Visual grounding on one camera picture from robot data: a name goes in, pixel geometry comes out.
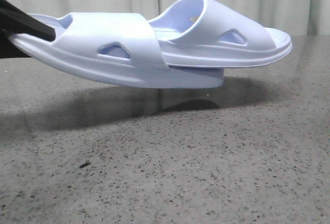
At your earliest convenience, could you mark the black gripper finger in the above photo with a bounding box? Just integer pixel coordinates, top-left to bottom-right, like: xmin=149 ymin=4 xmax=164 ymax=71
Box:
xmin=1 ymin=0 xmax=56 ymax=41
xmin=0 ymin=29 xmax=31 ymax=59

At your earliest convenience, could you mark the light blue slipper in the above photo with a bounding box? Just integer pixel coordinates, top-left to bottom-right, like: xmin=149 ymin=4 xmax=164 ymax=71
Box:
xmin=9 ymin=12 xmax=223 ymax=88
xmin=149 ymin=0 xmax=292 ymax=68

